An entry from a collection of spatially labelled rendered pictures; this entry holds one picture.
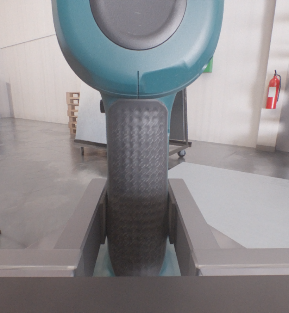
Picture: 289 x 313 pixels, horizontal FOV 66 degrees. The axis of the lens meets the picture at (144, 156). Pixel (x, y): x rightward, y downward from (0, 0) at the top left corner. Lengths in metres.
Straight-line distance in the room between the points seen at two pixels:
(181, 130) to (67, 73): 5.19
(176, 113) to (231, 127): 1.66
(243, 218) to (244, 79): 4.34
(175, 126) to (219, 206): 3.04
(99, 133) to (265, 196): 2.78
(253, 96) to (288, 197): 4.09
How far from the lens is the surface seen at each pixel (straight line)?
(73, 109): 5.78
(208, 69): 4.84
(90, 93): 3.55
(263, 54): 4.79
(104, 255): 0.17
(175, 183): 0.15
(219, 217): 0.53
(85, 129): 3.53
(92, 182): 0.16
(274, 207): 0.64
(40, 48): 9.17
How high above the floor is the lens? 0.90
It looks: 15 degrees down
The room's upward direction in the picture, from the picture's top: 1 degrees clockwise
